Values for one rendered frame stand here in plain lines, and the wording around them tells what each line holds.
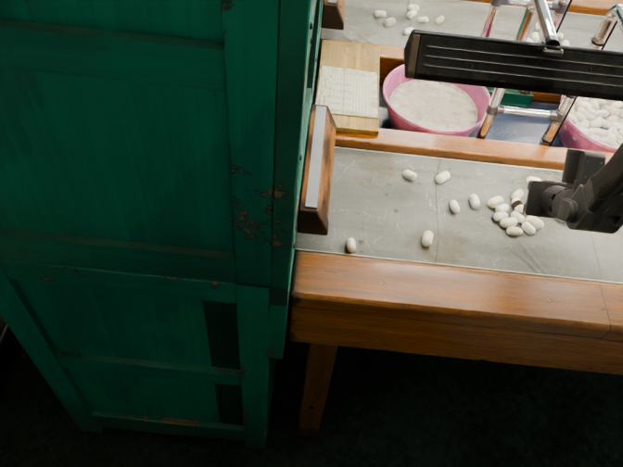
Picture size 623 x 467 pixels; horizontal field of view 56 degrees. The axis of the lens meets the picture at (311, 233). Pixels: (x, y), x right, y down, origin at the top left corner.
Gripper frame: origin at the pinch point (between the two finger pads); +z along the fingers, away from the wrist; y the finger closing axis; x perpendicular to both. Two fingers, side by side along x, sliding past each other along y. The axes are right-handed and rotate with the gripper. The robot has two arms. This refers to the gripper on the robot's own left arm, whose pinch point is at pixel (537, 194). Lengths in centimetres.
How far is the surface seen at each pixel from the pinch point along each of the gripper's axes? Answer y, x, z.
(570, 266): -7.9, 13.2, -3.7
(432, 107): 17.6, -15.8, 31.2
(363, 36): 35, -33, 51
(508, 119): -4.1, -15.0, 38.9
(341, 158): 39.3, -1.7, 14.3
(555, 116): -6.5, -16.3, 14.5
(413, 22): 22, -39, 57
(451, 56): 24.2, -22.8, -14.1
